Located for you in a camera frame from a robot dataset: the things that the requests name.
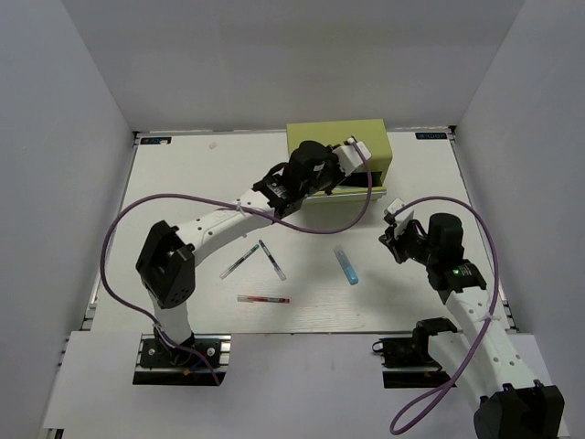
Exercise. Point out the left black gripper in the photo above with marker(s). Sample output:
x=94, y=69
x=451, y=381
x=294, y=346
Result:
x=339, y=174

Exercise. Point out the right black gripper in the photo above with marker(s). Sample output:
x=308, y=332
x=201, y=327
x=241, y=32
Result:
x=395, y=243

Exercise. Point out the green metal drawer chest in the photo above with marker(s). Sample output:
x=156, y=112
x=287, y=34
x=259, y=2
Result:
x=371, y=132

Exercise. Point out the blue highlighter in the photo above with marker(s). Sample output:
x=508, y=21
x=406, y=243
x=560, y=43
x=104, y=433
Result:
x=346, y=266

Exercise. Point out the purple pen refill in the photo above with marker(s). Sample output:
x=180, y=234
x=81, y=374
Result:
x=273, y=262

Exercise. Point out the red pen refill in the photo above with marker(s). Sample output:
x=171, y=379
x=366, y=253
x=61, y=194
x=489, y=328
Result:
x=263, y=299

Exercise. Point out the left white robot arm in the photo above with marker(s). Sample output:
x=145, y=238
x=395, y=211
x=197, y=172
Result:
x=170, y=255

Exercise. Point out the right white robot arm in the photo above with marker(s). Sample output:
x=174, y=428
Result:
x=507, y=398

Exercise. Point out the right blue corner label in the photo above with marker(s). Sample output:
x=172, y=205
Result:
x=431, y=136

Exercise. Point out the blue corner label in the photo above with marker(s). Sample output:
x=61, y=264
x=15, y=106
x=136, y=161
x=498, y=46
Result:
x=431, y=136
x=158, y=140

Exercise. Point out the left blue corner label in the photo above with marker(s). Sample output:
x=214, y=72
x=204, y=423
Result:
x=158, y=140

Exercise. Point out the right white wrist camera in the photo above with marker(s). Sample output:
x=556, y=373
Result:
x=397, y=216

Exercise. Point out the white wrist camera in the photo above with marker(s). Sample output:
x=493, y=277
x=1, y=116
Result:
x=397, y=216
x=352, y=154

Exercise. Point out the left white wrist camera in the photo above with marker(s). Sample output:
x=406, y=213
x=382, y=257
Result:
x=352, y=154

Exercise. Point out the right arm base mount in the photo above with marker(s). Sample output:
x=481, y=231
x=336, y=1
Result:
x=404, y=368

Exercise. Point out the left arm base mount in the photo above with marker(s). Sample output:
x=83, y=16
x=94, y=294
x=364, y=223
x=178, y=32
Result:
x=156, y=365

